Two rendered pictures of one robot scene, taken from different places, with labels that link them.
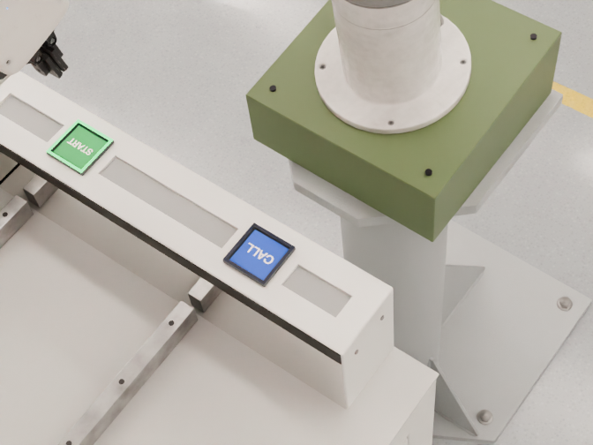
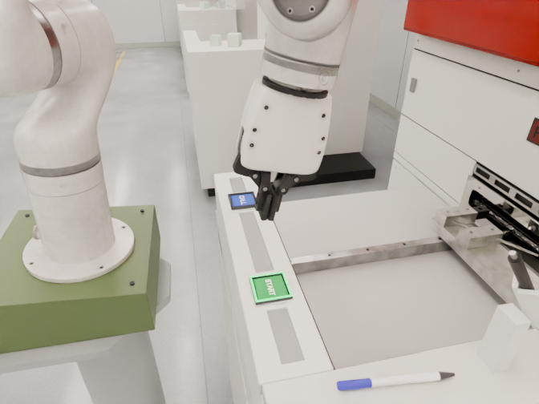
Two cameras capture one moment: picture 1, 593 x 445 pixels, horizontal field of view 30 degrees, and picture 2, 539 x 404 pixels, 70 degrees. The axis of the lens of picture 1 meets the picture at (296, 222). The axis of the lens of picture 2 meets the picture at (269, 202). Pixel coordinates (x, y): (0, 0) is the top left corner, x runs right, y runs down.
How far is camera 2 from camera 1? 1.37 m
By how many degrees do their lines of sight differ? 86
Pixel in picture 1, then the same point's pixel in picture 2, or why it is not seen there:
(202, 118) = not seen: outside the picture
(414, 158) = (137, 217)
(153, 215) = (267, 236)
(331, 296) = (234, 183)
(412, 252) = not seen: hidden behind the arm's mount
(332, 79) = (109, 258)
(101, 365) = (332, 281)
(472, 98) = not seen: hidden behind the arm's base
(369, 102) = (115, 239)
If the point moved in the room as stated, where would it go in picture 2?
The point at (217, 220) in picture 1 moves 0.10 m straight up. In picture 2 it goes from (242, 222) to (240, 175)
